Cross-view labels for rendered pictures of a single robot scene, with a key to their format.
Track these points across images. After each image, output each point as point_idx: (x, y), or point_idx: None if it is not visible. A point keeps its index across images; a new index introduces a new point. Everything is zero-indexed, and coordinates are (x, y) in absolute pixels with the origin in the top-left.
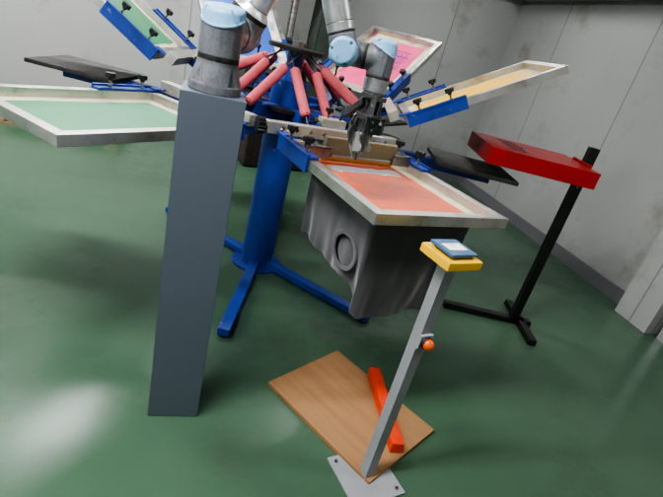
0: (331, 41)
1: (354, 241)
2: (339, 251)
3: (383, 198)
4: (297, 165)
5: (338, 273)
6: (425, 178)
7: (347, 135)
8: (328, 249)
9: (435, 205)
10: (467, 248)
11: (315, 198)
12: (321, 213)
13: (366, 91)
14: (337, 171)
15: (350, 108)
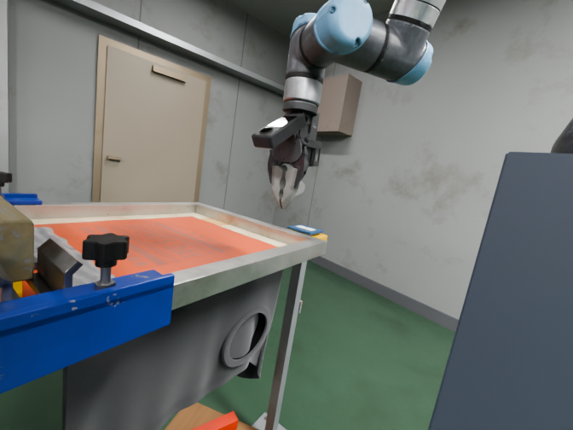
0: (424, 42)
1: (264, 306)
2: (233, 351)
3: (224, 246)
4: (112, 344)
5: (245, 367)
6: (62, 212)
7: (300, 177)
8: (199, 386)
9: (186, 224)
10: (299, 225)
11: (123, 370)
12: (162, 366)
13: (315, 105)
14: (113, 276)
15: (286, 133)
